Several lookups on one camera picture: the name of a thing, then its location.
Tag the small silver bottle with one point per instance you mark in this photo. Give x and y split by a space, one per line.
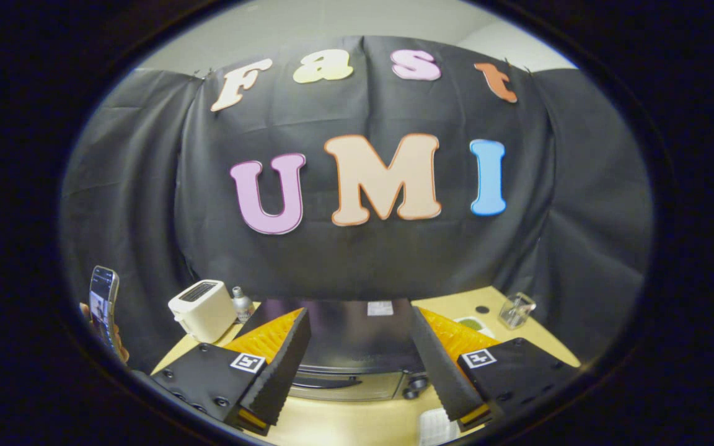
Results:
243 306

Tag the cream pop-up toaster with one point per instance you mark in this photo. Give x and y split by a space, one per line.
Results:
202 313

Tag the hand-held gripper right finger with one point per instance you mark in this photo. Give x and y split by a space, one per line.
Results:
440 371

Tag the white rectangular tray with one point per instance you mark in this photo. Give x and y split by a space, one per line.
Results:
434 427

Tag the clear glass holder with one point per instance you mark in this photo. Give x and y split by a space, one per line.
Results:
516 311

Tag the white divided seasoning plate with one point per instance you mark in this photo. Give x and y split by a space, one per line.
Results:
471 323

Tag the smartphone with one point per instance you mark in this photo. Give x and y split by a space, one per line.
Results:
101 297

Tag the black toaster oven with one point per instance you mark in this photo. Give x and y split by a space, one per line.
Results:
344 328

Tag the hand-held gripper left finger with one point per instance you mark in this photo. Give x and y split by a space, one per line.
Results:
282 371

